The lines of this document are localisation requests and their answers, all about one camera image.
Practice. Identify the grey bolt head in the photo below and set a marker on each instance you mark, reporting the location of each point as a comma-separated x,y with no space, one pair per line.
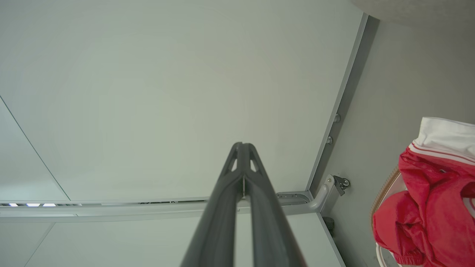
337,118
329,140

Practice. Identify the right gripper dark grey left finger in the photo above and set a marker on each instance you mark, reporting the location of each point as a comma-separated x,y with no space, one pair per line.
217,222

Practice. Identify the grey partition frame post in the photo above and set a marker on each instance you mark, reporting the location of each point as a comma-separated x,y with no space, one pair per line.
343,96

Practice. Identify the grey partition foot with caster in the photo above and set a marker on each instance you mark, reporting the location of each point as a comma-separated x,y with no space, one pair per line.
326,193

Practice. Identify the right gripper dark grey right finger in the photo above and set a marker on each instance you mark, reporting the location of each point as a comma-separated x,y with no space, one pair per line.
271,230

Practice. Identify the black caster wheel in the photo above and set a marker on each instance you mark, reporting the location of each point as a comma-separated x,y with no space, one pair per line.
328,225

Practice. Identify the red and white garment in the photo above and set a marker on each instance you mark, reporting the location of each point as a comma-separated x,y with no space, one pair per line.
426,207

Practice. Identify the grey partition frame rail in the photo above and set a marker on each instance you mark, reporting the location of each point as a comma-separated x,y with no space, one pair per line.
111,211

